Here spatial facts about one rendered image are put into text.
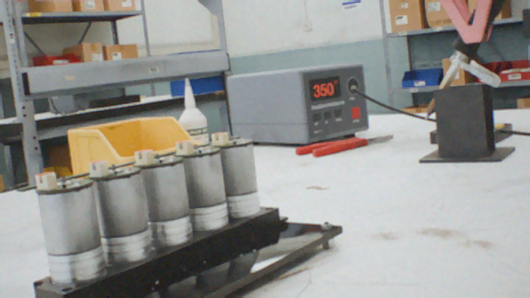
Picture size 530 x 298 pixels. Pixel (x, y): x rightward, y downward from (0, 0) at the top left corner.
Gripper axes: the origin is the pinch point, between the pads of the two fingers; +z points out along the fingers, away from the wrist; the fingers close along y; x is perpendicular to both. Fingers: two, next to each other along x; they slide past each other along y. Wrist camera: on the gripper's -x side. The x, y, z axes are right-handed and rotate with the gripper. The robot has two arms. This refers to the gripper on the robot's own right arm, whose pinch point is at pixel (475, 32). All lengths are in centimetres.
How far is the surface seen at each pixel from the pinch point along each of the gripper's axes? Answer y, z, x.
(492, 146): -1.4, 10.6, 0.1
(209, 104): -222, 13, -211
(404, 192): 14.6, 11.1, -2.6
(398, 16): -405, -29, -162
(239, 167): 30.0, 6.0, -5.7
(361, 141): -7.3, 10.2, -16.1
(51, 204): 41.5, 5.3, -7.0
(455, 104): 1.9, 6.1, -2.0
